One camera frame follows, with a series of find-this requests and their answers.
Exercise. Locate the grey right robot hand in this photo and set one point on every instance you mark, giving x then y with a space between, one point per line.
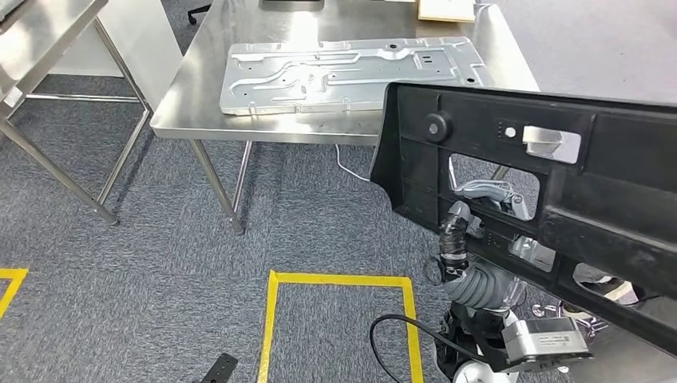
481 288

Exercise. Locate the black plastic car part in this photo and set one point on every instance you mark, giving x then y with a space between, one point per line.
624 158

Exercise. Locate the stainless steel workbench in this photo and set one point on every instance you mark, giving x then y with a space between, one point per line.
211 105

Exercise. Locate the person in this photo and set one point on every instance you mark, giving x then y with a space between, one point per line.
613 291

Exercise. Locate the yellow floor tape square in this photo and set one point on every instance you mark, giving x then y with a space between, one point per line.
338 279
13 275

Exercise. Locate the stamped sheet metal plate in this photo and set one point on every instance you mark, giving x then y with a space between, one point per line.
317 79

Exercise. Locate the tan cardboard board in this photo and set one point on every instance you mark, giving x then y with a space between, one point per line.
447 9

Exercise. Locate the black chair base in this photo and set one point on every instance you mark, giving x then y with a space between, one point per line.
198 11

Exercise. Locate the white cabinet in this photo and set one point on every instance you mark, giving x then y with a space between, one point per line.
143 42

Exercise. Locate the stainless steel table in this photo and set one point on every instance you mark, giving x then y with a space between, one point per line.
32 42

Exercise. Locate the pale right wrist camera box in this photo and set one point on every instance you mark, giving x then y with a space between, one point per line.
545 341

